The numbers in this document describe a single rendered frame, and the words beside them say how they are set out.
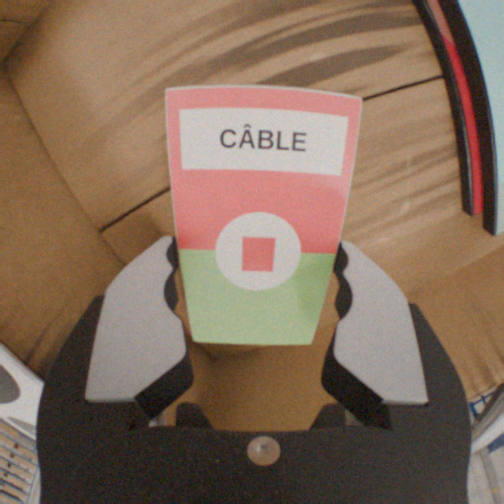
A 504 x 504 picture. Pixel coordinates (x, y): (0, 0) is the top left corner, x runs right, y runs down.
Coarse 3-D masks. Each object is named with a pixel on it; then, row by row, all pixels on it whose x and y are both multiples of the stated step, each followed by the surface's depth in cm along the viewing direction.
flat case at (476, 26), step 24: (456, 0) 5; (480, 0) 4; (456, 24) 6; (480, 24) 5; (456, 48) 7; (480, 48) 6; (480, 72) 7; (480, 96) 7; (480, 120) 8; (480, 144) 9
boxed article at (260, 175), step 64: (192, 128) 8; (256, 128) 8; (320, 128) 8; (192, 192) 10; (256, 192) 10; (320, 192) 10; (192, 256) 11; (256, 256) 11; (320, 256) 11; (192, 320) 14; (256, 320) 13
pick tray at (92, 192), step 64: (0, 0) 4; (64, 0) 7; (128, 0) 7; (192, 0) 8; (256, 0) 8; (320, 0) 7; (384, 0) 7; (0, 64) 8; (64, 64) 9; (128, 64) 9; (192, 64) 9; (256, 64) 9; (320, 64) 9; (384, 64) 9; (0, 128) 8; (64, 128) 11; (128, 128) 11; (384, 128) 11; (448, 128) 10; (0, 192) 8; (64, 192) 12; (128, 192) 13; (384, 192) 13; (448, 192) 12; (0, 256) 8; (64, 256) 11; (128, 256) 15; (384, 256) 15; (448, 256) 15; (0, 320) 7; (64, 320) 10; (320, 320) 18; (448, 320) 13; (192, 384) 17; (256, 384) 17; (320, 384) 15
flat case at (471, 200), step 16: (416, 0) 6; (432, 0) 6; (432, 16) 6; (432, 32) 7; (448, 32) 7; (448, 48) 7; (448, 64) 8; (448, 80) 8; (464, 80) 8; (448, 96) 9; (464, 96) 8; (464, 112) 9; (464, 128) 9; (464, 144) 10; (464, 160) 11; (464, 176) 11; (480, 176) 10; (464, 192) 12; (480, 192) 11; (464, 208) 12; (480, 208) 12
